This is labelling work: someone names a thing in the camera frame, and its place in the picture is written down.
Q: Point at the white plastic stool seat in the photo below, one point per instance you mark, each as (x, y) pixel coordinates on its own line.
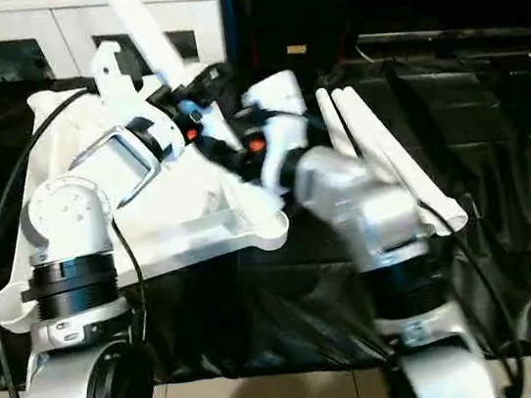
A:
(188, 210)

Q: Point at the white plastic table leg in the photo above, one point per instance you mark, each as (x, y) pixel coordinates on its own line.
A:
(142, 28)
(369, 120)
(353, 122)
(328, 116)

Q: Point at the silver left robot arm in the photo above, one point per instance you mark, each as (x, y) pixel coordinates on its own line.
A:
(64, 212)

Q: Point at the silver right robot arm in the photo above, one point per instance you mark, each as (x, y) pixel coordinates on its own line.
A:
(359, 195)

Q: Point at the small tan label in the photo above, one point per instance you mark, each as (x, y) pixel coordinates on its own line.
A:
(297, 49)

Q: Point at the white cabinet with glass doors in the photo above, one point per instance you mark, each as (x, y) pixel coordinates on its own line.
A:
(48, 21)

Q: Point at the long black rod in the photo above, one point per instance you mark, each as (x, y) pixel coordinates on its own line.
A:
(445, 33)

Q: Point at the black work mat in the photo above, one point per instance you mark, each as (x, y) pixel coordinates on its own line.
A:
(497, 226)

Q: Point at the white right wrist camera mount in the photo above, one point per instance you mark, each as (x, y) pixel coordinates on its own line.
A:
(281, 98)

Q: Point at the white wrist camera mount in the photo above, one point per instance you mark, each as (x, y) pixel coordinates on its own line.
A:
(112, 77)
(281, 98)

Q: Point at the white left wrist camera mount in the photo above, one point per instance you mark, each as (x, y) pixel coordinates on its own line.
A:
(112, 77)

